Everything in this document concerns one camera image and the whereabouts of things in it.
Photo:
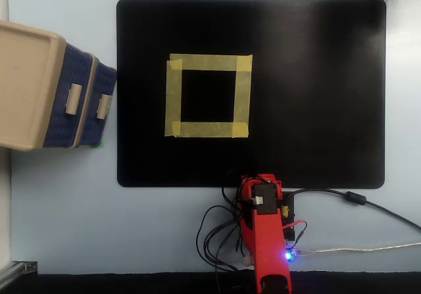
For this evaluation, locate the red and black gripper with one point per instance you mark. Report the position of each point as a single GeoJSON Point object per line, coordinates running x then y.
{"type": "Point", "coordinates": [263, 179]}

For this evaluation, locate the blue drawer with green tape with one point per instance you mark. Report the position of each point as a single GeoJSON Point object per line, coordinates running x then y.
{"type": "Point", "coordinates": [107, 77]}

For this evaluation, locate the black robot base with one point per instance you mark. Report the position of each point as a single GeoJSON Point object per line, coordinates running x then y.
{"type": "Point", "coordinates": [292, 208]}

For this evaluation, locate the red robot arm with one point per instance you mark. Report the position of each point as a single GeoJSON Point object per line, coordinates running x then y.
{"type": "Point", "coordinates": [266, 241]}

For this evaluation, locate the blue woven-pattern drawer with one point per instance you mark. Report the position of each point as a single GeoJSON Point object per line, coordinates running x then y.
{"type": "Point", "coordinates": [75, 63]}

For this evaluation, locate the beige plastic drawer cabinet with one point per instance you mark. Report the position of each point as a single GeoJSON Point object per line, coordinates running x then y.
{"type": "Point", "coordinates": [23, 87]}

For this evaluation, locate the yellow power connector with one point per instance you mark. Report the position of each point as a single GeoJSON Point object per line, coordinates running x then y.
{"type": "Point", "coordinates": [285, 211]}

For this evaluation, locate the yellow masking tape strip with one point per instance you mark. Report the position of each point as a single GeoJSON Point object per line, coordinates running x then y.
{"type": "Point", "coordinates": [207, 129]}
{"type": "Point", "coordinates": [242, 96]}
{"type": "Point", "coordinates": [172, 100]}
{"type": "Point", "coordinates": [210, 62]}

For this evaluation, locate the controller board with LED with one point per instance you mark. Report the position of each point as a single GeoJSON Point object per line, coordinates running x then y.
{"type": "Point", "coordinates": [289, 256]}

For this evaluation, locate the black mat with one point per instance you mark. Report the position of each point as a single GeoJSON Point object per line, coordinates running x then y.
{"type": "Point", "coordinates": [312, 93]}

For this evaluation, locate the green tape piece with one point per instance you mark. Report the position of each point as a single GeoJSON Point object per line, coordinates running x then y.
{"type": "Point", "coordinates": [98, 145]}

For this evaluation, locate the black backdrop curtain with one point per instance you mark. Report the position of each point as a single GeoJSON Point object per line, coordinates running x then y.
{"type": "Point", "coordinates": [131, 284]}

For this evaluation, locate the aluminium frame profile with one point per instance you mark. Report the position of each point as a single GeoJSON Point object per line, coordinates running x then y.
{"type": "Point", "coordinates": [19, 267]}

